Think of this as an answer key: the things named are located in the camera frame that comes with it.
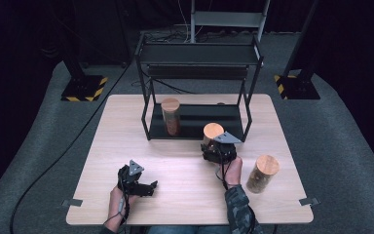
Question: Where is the person's right hand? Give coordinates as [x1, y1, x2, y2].
[219, 156, 243, 190]

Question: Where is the short black floor cable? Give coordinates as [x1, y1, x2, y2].
[131, 69, 198, 96]

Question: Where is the person's left hand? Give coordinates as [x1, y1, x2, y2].
[105, 186, 138, 224]

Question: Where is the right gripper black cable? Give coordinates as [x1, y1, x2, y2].
[214, 152, 230, 191]

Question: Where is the jar of brown dried fruit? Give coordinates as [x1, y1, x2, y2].
[203, 122, 225, 147]

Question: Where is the grey metal frame stand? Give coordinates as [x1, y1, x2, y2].
[189, 0, 272, 43]

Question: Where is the long black floor cable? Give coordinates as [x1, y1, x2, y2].
[9, 55, 137, 234]

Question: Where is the jar of pale dried slices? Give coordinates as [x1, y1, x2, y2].
[245, 154, 281, 195]

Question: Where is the bundle of floor cables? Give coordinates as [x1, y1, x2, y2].
[149, 27, 193, 44]

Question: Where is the black metal shelf rack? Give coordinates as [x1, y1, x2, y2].
[134, 33, 265, 142]

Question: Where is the jar of red dried berries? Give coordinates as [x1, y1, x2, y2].
[160, 97, 181, 137]

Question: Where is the black stand with striped base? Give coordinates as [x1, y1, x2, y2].
[274, 0, 321, 100]
[57, 32, 109, 102]

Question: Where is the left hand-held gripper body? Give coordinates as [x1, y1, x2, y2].
[117, 159, 145, 197]

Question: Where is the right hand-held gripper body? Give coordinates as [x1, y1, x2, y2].
[201, 131, 243, 164]

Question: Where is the grey table edge clip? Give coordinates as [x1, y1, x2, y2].
[61, 198, 84, 208]
[299, 196, 320, 207]

